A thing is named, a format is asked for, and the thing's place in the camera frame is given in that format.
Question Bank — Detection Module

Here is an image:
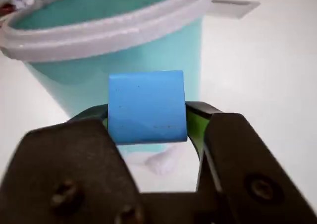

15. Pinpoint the teal whale-shaped bin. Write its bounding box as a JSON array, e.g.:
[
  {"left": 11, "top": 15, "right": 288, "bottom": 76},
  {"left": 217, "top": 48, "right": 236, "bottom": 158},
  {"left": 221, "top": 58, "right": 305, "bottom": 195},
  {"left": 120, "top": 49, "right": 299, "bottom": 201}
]
[{"left": 0, "top": 0, "right": 214, "bottom": 175}]

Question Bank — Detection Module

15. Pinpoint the blue lego block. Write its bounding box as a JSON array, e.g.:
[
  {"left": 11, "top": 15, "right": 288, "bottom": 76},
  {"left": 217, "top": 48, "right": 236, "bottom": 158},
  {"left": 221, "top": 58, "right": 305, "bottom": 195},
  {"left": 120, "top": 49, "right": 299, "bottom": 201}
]
[{"left": 107, "top": 69, "right": 188, "bottom": 145}]

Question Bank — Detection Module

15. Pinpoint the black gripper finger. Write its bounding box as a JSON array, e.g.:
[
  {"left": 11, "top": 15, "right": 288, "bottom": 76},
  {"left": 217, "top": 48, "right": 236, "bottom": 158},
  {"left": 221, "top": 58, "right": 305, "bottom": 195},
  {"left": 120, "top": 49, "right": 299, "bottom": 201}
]
[
  {"left": 184, "top": 101, "right": 317, "bottom": 224},
  {"left": 0, "top": 104, "right": 147, "bottom": 224}
]

